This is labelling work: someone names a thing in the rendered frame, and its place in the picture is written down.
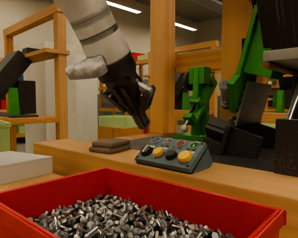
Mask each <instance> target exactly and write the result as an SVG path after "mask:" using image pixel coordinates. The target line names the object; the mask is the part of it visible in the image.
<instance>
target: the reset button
mask: <svg viewBox="0 0 298 238"><path fill-rule="evenodd" d="M163 152H164V151H163V149H162V148H161V147H157V148H155V149H154V150H153V155H154V156H155V157H159V156H161V155H162V154H163Z"/></svg>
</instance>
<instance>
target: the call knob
mask: <svg viewBox="0 0 298 238"><path fill-rule="evenodd" d="M151 151H152V148H151V147H150V146H149V145H146V146H144V147H142V148H141V150H140V152H141V154H142V155H147V154H149V153H150V152H151Z"/></svg>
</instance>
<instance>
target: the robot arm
mask: <svg viewBox="0 0 298 238"><path fill-rule="evenodd" d="M52 1H53V2H54V3H55V4H56V5H57V7H58V8H59V9H60V10H61V11H62V13H63V14H64V15H65V16H66V18H67V19H68V21H69V23H70V25H71V27H72V28H73V30H74V32H75V34H76V36H77V38H78V39H79V41H80V44H81V46H82V49H83V51H84V54H85V56H86V58H85V59H84V60H82V61H80V62H77V63H75V64H72V65H70V66H68V67H66V69H65V73H66V75H67V76H68V78H69V80H80V79H92V78H98V80H99V81H100V82H101V83H102V84H105V85H106V87H107V89H106V91H104V92H103V96H104V97H105V98H106V99H107V100H108V101H109V102H111V103H112V104H113V105H114V106H115V107H116V108H118V109H119V110H120V111H121V112H123V113H125V112H128V114H129V115H131V116H132V117H133V119H134V121H135V123H136V125H137V126H138V128H139V129H144V130H145V129H146V128H147V127H148V126H149V123H150V121H149V118H148V116H147V114H146V112H145V111H146V110H147V109H148V108H149V107H150V106H151V103H152V100H153V96H154V93H155V89H156V88H155V86H154V85H150V86H149V87H148V86H147V85H145V84H144V83H142V79H141V78H140V77H139V75H138V74H137V72H136V62H135V59H134V57H133V55H132V53H131V51H130V48H129V46H128V44H127V42H126V39H125V37H124V35H123V34H122V32H121V30H120V28H119V27H118V25H117V23H116V21H115V19H114V17H113V15H112V12H111V10H110V8H109V6H108V3H107V1H106V0H52Z"/></svg>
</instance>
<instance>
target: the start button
mask: <svg viewBox="0 0 298 238"><path fill-rule="evenodd" d="M177 158H178V160H179V161H180V162H187V161H189V160H190V159H191V158H192V154H191V152H190V151H187V150H185V151H181V152H180V153H179V154H178V157H177Z"/></svg>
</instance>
